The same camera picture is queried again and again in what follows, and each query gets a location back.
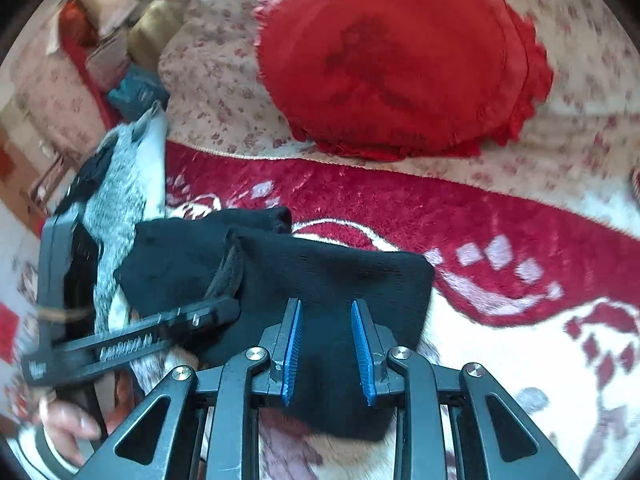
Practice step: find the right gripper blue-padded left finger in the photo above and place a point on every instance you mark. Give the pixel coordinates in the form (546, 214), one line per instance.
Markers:
(205, 424)

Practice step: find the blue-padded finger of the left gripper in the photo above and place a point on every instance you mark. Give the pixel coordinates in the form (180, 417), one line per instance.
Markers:
(178, 324)

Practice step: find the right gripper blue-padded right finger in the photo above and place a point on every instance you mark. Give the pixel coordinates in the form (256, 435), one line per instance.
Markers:
(492, 436)

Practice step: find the black knit pants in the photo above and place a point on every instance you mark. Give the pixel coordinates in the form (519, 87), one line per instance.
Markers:
(173, 262)

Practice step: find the person's left hand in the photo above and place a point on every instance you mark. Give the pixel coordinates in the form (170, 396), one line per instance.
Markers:
(65, 423)

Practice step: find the grey fleece-lined white jacket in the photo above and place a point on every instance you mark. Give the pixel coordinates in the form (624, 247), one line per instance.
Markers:
(133, 191)

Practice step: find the black garment on jacket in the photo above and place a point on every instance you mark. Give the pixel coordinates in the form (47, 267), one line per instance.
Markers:
(88, 179)

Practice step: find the teal box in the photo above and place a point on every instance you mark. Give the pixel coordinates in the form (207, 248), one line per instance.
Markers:
(138, 91)

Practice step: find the floral beige pillow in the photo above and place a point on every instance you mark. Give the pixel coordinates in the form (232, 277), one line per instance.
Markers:
(577, 151)

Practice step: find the red heart-shaped ruffled pillow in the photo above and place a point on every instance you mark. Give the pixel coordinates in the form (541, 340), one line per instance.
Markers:
(390, 79)

